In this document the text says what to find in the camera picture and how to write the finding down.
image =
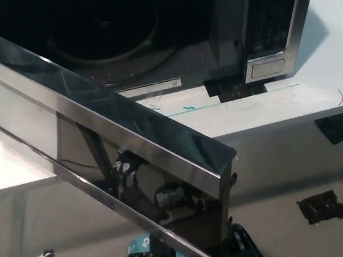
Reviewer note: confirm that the mirrored black microwave door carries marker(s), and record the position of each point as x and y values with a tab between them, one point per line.
62	124

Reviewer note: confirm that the thin teal tape strip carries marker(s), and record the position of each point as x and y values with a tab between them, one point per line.
250	95

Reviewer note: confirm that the round glass turntable plate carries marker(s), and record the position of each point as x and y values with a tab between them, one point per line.
106	26

